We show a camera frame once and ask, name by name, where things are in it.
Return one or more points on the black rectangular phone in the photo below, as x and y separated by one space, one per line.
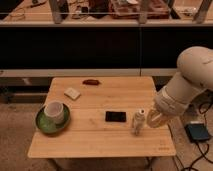
112 116

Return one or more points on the green plate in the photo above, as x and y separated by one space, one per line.
46 126

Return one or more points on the small clear plastic bottle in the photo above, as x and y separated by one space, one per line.
137 122

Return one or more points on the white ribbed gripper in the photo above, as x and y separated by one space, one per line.
165 105

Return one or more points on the dark red small object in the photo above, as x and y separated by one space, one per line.
91 82

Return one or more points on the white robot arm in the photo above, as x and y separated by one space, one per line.
194 75

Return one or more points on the white cup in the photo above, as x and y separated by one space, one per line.
55 111

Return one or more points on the wooden folding table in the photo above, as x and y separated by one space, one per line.
88 135

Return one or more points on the black foot pedal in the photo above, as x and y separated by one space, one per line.
197 132

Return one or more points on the wooden workbench with clutter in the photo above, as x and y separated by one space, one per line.
106 13

